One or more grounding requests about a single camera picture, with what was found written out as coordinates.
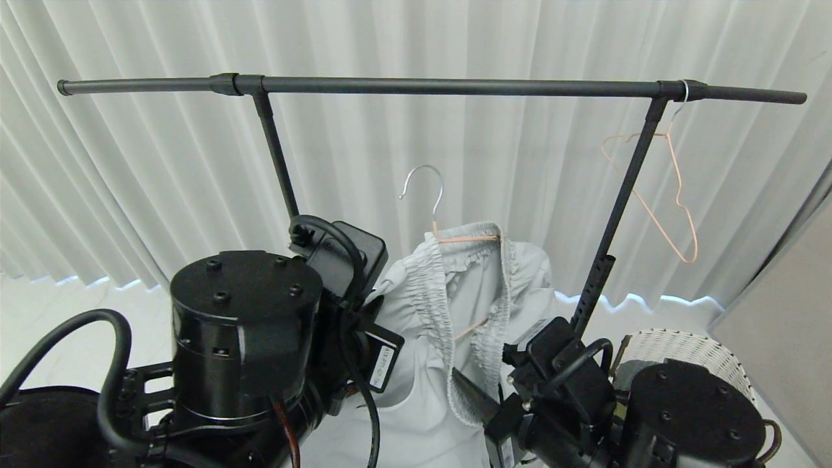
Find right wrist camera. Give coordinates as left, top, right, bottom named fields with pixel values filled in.
left=504, top=317, right=617, bottom=449

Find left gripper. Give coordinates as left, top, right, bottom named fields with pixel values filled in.
left=325, top=305, right=405, bottom=417

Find white curtain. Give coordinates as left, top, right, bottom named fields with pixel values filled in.
left=0, top=0, right=832, bottom=319

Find pale grey shorts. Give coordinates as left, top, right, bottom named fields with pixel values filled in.
left=312, top=221, right=560, bottom=468

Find white laundry basket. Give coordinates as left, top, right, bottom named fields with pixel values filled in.
left=611, top=328, right=781, bottom=463

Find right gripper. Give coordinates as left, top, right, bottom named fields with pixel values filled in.
left=452, top=367, right=543, bottom=468

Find black clothes rack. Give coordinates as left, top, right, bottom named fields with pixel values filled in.
left=57, top=73, right=808, bottom=339

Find pink clothes hanger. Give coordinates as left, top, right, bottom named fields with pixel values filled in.
left=601, top=81, right=699, bottom=264
left=398, top=164, right=504, bottom=342

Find black cable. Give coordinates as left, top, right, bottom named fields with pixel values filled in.
left=0, top=309, right=171, bottom=468
left=551, top=338, right=616, bottom=394
left=288, top=214, right=382, bottom=468

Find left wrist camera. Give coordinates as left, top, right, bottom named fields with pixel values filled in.
left=289, top=218, right=389, bottom=314

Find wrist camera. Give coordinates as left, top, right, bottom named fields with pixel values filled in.
left=504, top=317, right=617, bottom=449
left=289, top=218, right=389, bottom=314

